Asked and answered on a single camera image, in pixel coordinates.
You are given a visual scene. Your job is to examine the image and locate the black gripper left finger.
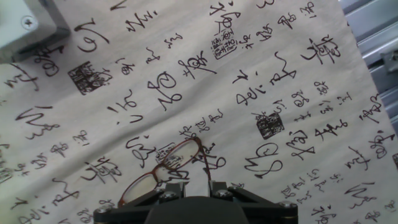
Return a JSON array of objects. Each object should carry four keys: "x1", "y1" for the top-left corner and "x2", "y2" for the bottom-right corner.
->
[{"x1": 94, "y1": 182, "x2": 187, "y2": 224}]

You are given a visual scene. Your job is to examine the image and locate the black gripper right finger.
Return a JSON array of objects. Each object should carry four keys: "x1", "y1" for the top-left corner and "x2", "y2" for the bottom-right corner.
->
[{"x1": 208, "y1": 181, "x2": 299, "y2": 224}]

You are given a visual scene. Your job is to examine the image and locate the brown thin-frame glasses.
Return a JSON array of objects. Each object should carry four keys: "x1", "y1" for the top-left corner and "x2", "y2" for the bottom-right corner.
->
[{"x1": 117, "y1": 136, "x2": 213, "y2": 208}]

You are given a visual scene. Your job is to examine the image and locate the beige calligraphy print tablecloth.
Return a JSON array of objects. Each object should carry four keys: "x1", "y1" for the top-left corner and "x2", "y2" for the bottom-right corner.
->
[{"x1": 0, "y1": 0, "x2": 398, "y2": 224}]

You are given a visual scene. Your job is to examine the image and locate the grey box flat red button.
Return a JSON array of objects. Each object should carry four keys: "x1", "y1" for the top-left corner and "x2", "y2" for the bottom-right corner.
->
[{"x1": 0, "y1": 0, "x2": 72, "y2": 65}]

